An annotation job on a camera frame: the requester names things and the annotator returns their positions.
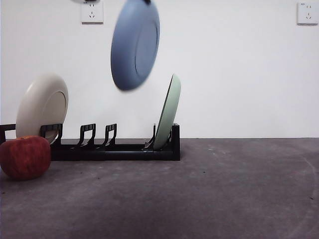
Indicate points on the white wall power outlet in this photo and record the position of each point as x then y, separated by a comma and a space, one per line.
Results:
307, 13
92, 15

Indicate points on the pale green round plate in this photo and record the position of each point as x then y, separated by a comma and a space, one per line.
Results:
169, 112

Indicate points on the red apple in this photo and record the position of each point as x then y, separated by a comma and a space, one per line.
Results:
25, 159

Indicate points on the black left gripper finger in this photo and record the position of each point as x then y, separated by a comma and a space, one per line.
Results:
148, 1

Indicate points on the black plastic plate rack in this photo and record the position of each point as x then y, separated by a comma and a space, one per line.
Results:
124, 154

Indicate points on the blue round plate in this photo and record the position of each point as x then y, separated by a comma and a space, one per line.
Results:
129, 49

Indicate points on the cream white round plate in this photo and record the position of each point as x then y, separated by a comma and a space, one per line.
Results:
37, 104

